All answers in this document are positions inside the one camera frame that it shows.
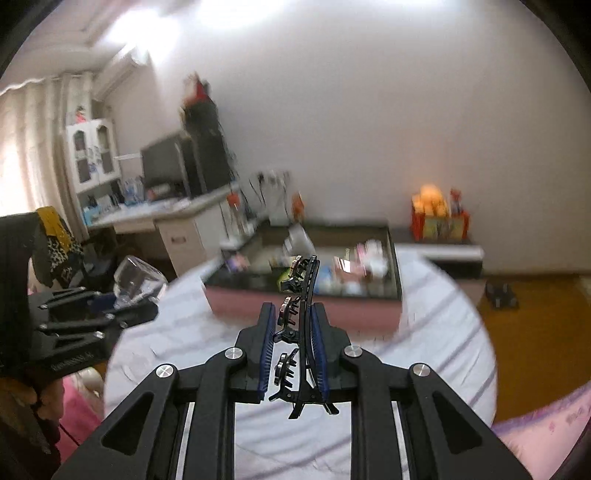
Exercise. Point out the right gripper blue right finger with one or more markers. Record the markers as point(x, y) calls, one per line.
point(405, 422)

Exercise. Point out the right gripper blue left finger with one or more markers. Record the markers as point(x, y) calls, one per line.
point(183, 415)

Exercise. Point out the clear glass light bulb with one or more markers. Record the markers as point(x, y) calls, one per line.
point(135, 280)

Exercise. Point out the black beaded hair clip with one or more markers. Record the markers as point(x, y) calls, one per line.
point(301, 375)

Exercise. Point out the rose gold metallic cylinder tin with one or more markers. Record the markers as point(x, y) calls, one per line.
point(349, 271)

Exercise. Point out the pink building block model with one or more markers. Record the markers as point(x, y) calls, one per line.
point(237, 263)

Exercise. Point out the yellow highlighter marker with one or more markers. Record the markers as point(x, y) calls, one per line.
point(286, 275)

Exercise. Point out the pink bedding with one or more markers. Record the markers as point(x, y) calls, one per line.
point(543, 439)

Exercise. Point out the black office chair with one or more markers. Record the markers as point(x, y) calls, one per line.
point(60, 260)

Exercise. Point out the black floor scale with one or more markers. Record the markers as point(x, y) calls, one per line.
point(501, 296)

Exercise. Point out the pink storage box black rim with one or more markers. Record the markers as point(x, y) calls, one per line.
point(372, 306)

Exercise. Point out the low black white cabinet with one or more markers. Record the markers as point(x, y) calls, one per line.
point(459, 259)

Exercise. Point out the white desk with drawers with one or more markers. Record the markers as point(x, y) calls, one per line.
point(191, 230)

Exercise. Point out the white hutch cabinet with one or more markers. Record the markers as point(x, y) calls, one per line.
point(91, 154)

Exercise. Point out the small pink white block toy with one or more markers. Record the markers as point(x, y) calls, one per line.
point(373, 259)

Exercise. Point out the black computer monitor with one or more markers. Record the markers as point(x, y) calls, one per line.
point(162, 163)

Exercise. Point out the red cartoon storage box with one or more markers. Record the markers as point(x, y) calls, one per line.
point(439, 229)

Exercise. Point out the beige window curtain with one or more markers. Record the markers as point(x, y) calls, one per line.
point(34, 158)

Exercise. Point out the red capped water bottle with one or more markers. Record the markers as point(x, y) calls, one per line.
point(233, 199)

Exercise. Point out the black computer tower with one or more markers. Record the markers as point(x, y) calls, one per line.
point(203, 163)

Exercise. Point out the orange octopus plush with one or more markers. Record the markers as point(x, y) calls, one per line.
point(431, 202)

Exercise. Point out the white hair dryer head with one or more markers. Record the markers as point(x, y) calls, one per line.
point(298, 243)

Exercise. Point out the white air conditioner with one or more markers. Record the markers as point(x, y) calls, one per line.
point(117, 70)

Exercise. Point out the wall power outlet strip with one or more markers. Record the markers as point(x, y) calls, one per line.
point(273, 178)

